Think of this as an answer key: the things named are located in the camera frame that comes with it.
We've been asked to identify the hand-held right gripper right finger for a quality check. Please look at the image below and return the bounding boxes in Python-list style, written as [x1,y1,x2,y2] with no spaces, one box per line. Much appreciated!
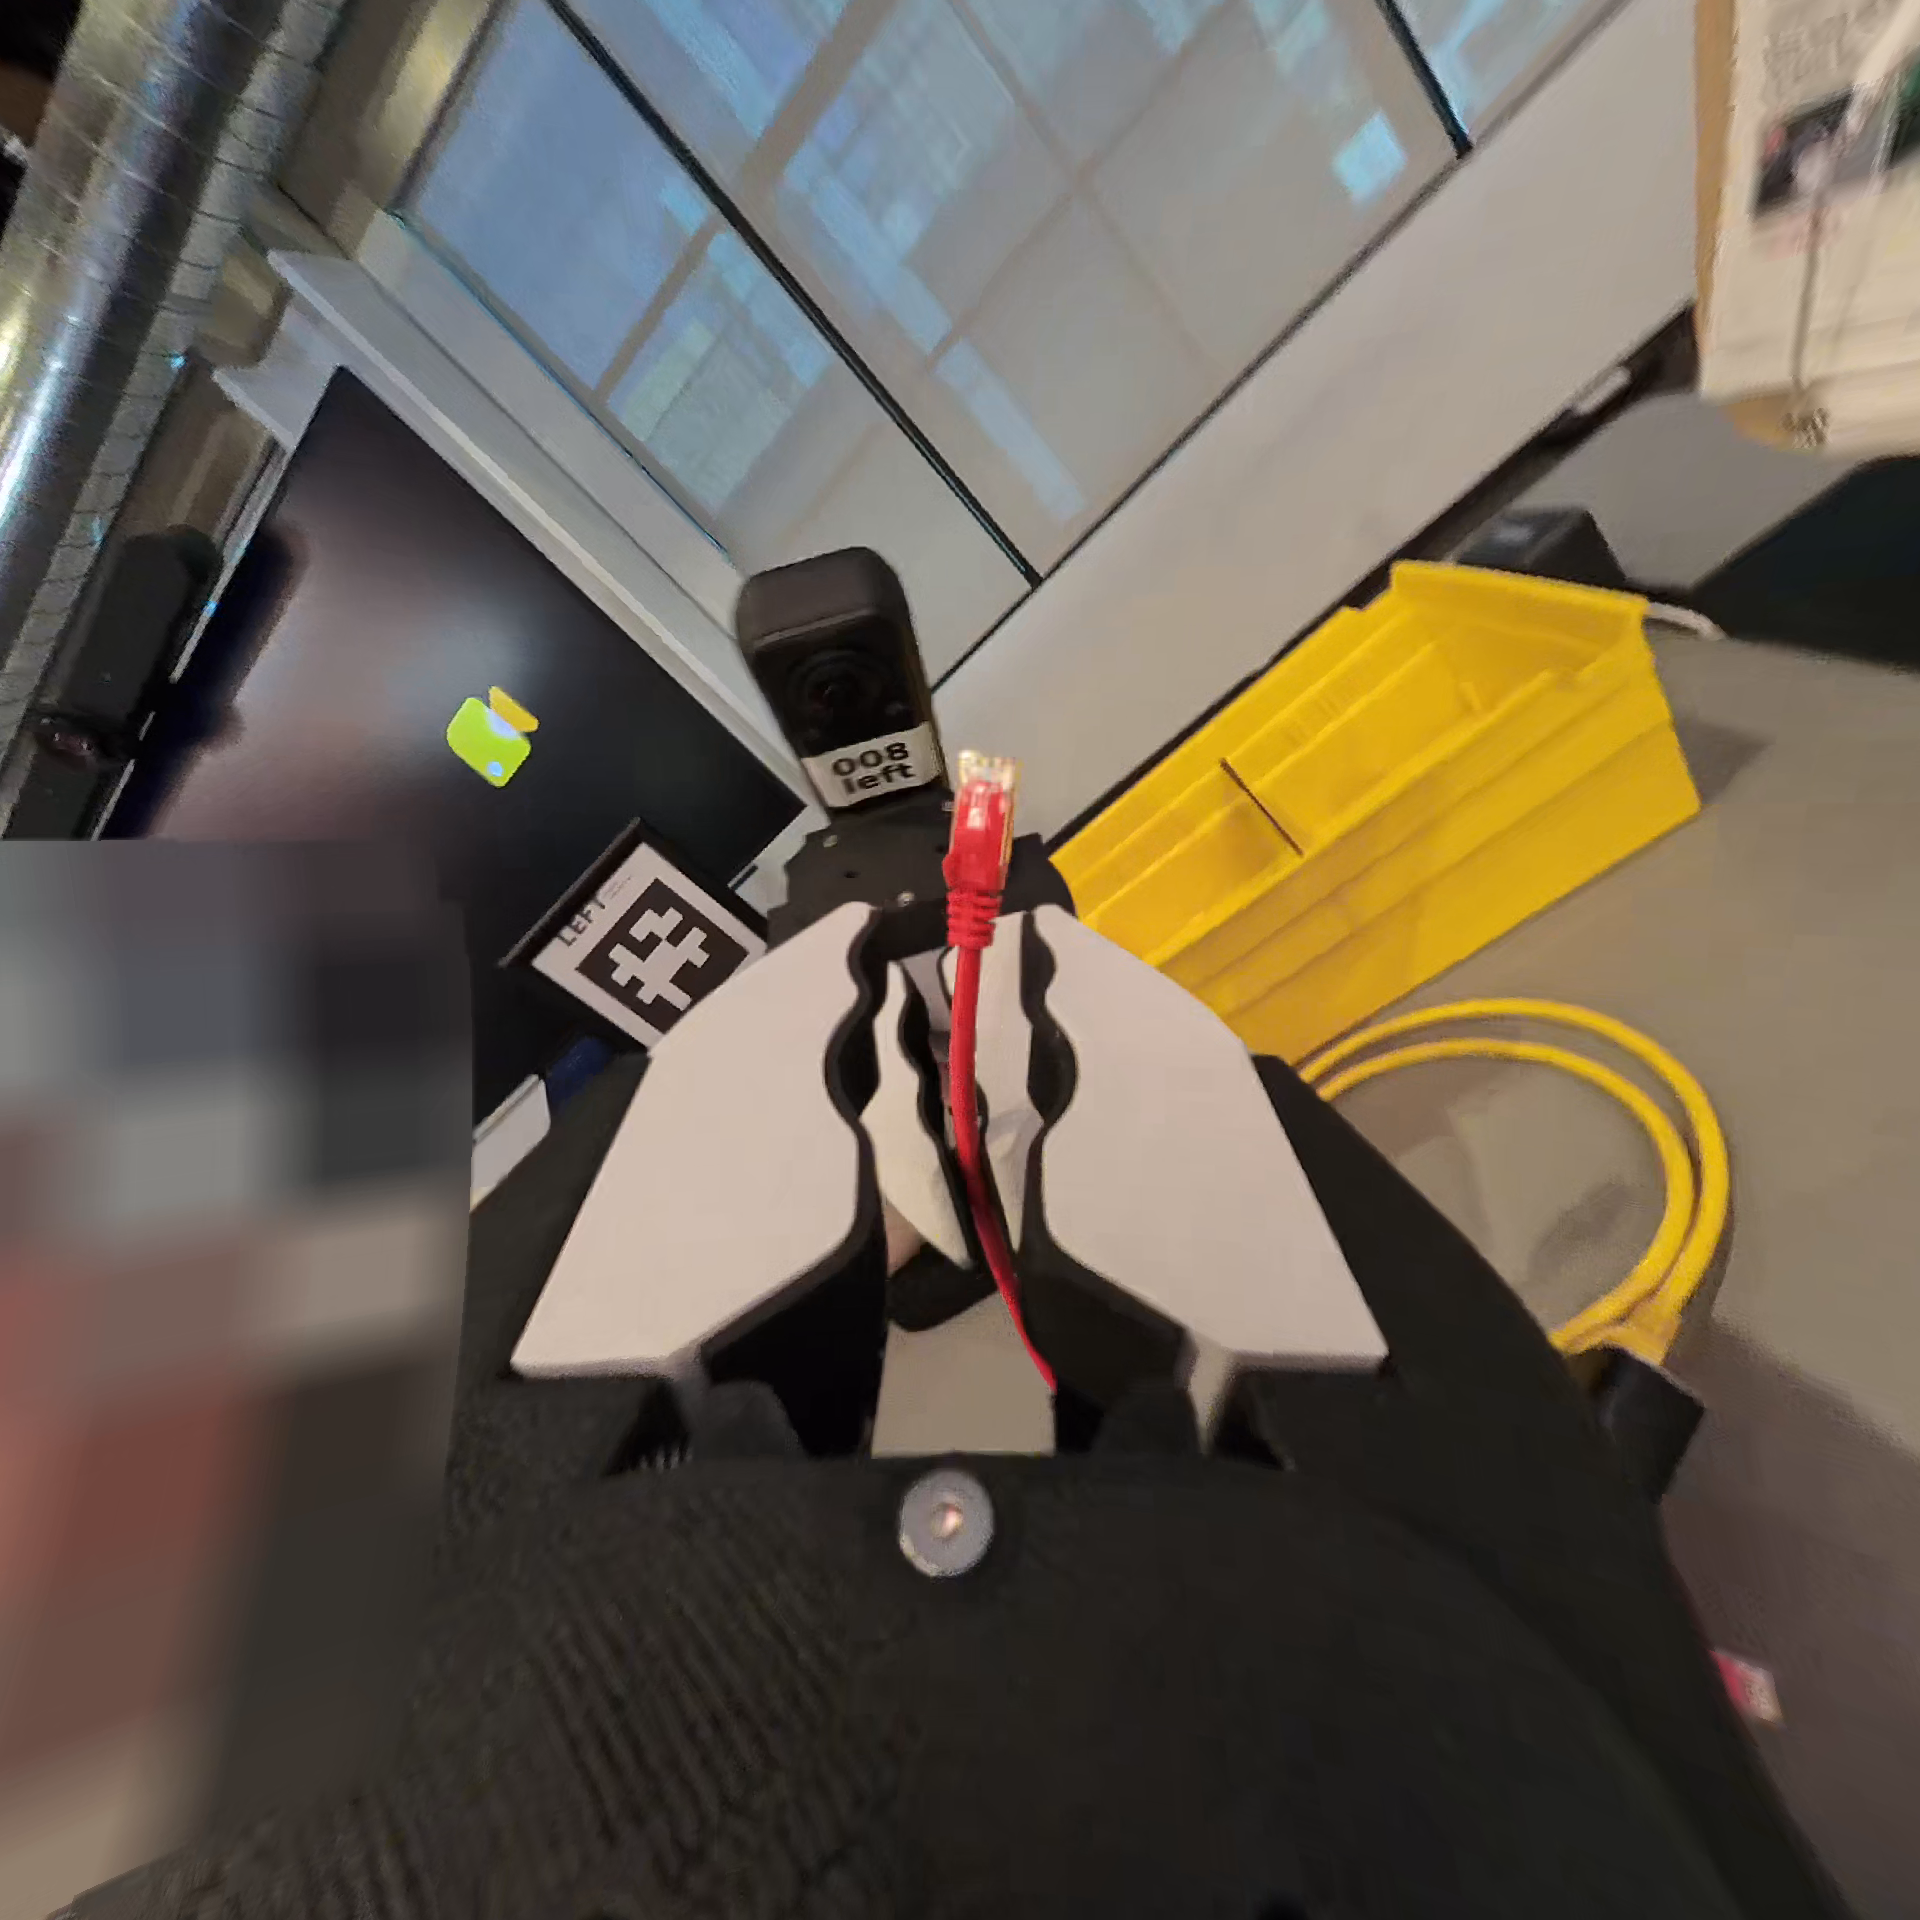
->
[1020,904,1389,1455]

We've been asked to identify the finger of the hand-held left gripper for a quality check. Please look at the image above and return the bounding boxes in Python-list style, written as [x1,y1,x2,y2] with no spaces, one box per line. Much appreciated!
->
[980,1103,1052,1251]
[881,960,977,1270]

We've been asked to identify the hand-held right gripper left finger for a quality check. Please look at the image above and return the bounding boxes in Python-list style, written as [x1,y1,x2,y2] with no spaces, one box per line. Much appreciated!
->
[509,900,903,1457]

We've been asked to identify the red ethernet cable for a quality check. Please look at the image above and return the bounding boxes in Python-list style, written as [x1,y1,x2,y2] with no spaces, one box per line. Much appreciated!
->
[942,751,1061,1394]

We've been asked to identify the black computer monitor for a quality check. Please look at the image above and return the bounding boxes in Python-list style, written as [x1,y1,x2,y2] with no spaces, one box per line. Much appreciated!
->
[137,368,811,906]

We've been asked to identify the large glass window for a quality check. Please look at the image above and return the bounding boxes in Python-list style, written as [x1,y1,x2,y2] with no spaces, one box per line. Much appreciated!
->
[393,0,1630,591]

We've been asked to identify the yellow plastic bin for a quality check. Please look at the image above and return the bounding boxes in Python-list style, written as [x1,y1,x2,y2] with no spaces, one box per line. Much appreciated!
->
[1047,560,1706,1060]

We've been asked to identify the small black box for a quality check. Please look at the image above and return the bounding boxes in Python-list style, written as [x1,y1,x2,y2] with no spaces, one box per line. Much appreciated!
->
[1459,508,1634,591]

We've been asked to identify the laminated instruction sheet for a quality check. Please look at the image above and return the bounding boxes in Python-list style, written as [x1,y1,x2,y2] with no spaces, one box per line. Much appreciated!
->
[1691,0,1920,452]

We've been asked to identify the yellow ethernet cable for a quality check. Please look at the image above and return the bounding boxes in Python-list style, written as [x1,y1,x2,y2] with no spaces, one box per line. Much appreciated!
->
[1293,998,1738,1360]

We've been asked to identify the black velcro strap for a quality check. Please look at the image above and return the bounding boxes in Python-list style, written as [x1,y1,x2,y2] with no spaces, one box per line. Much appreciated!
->
[1587,1346,1708,1505]

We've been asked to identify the silver ventilation duct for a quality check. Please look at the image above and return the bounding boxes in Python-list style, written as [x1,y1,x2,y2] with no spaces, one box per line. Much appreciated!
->
[0,0,314,641]

